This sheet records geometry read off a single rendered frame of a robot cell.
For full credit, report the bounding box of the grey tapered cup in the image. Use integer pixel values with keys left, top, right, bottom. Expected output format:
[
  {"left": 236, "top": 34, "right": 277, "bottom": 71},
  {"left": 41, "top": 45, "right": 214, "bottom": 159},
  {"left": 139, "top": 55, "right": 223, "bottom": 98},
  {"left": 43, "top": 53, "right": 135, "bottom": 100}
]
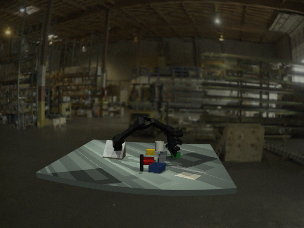
[{"left": 155, "top": 141, "right": 164, "bottom": 152}]

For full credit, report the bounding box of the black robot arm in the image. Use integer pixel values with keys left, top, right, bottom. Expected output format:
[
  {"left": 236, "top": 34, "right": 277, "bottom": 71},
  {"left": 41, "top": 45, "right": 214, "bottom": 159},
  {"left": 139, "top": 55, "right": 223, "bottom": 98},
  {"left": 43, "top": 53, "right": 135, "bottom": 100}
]
[{"left": 113, "top": 116, "right": 183, "bottom": 151}]

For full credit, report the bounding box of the red tray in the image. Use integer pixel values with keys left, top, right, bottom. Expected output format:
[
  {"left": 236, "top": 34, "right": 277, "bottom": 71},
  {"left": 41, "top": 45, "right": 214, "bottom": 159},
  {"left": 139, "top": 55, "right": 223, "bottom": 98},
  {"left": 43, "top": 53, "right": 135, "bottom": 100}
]
[{"left": 143, "top": 157, "right": 154, "bottom": 165}]

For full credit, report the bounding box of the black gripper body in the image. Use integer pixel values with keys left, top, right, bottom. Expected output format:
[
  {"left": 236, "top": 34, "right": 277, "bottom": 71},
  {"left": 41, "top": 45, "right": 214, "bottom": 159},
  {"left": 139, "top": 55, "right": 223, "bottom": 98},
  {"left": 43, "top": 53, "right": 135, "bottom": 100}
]
[{"left": 165, "top": 139, "right": 180, "bottom": 152}]

